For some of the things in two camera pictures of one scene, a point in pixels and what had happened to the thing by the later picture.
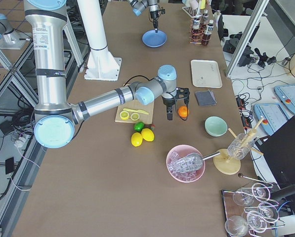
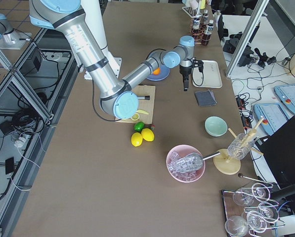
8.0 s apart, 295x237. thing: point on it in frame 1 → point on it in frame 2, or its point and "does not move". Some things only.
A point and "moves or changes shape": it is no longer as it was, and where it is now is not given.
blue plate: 152,39 moves or changes shape
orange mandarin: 183,111 → 157,71
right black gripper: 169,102 → 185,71
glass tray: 231,209 does not move
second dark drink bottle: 209,30 does not move
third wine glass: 236,225 does not move
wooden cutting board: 133,112 does not move
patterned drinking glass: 240,146 does not move
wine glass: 243,197 does not move
